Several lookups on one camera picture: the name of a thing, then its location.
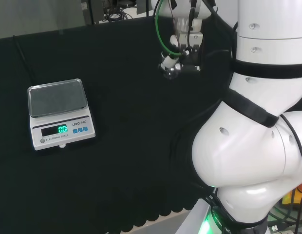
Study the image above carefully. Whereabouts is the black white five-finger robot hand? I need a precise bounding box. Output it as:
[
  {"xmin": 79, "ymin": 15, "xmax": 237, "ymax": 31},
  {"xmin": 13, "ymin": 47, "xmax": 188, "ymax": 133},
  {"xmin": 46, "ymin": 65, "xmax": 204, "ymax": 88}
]
[{"xmin": 157, "ymin": 31, "xmax": 204, "ymax": 80}]

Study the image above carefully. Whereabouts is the white electronic balance steel pan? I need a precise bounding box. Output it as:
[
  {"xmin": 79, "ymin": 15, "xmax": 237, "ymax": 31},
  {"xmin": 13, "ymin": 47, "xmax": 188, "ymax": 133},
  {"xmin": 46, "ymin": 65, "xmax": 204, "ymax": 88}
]
[{"xmin": 27, "ymin": 78, "xmax": 96, "ymax": 152}]

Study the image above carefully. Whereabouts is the black bench cloth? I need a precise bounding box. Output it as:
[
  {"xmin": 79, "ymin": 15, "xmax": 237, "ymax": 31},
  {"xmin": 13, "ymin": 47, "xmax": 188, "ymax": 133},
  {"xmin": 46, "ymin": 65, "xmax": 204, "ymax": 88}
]
[{"xmin": 0, "ymin": 15, "xmax": 239, "ymax": 234}]

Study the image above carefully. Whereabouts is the yellow stop button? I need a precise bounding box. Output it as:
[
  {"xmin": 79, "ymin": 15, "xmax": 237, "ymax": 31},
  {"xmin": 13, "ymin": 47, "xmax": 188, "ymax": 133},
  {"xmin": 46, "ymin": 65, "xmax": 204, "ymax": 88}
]
[{"xmin": 282, "ymin": 179, "xmax": 302, "ymax": 208}]

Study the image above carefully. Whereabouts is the green cable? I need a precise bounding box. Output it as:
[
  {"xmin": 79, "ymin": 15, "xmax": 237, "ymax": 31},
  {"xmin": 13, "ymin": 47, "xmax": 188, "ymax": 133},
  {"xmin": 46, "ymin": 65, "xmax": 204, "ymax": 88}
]
[{"xmin": 153, "ymin": 0, "xmax": 190, "ymax": 58}]

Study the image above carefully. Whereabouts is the black cable bundle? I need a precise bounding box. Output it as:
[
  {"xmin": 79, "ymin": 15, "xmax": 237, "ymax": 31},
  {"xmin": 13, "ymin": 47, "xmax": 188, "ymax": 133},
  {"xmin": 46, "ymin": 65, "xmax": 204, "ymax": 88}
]
[{"xmin": 103, "ymin": 0, "xmax": 136, "ymax": 22}]

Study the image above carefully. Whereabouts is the black balance power cable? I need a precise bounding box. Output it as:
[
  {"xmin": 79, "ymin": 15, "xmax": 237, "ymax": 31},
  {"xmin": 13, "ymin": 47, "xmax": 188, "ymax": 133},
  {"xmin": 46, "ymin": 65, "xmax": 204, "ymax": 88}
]
[{"xmin": 12, "ymin": 35, "xmax": 37, "ymax": 86}]

